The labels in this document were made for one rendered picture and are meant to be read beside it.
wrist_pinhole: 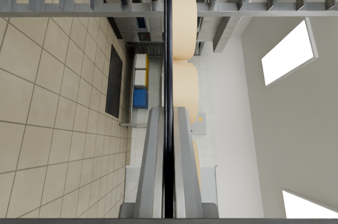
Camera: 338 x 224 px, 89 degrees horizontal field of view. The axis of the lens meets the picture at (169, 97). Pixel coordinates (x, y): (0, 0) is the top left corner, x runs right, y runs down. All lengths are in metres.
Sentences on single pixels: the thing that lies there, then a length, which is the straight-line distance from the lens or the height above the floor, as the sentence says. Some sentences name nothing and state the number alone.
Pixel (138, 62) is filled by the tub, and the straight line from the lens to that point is 4.06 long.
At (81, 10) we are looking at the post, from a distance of 0.66.
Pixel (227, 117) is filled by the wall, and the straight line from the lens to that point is 4.48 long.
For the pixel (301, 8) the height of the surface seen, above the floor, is 1.41.
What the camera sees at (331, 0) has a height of 1.49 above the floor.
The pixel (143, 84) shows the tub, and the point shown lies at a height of 0.42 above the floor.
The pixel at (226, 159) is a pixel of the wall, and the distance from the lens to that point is 4.42.
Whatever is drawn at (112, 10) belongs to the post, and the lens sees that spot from 0.62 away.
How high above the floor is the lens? 1.00
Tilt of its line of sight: level
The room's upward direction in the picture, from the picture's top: 90 degrees clockwise
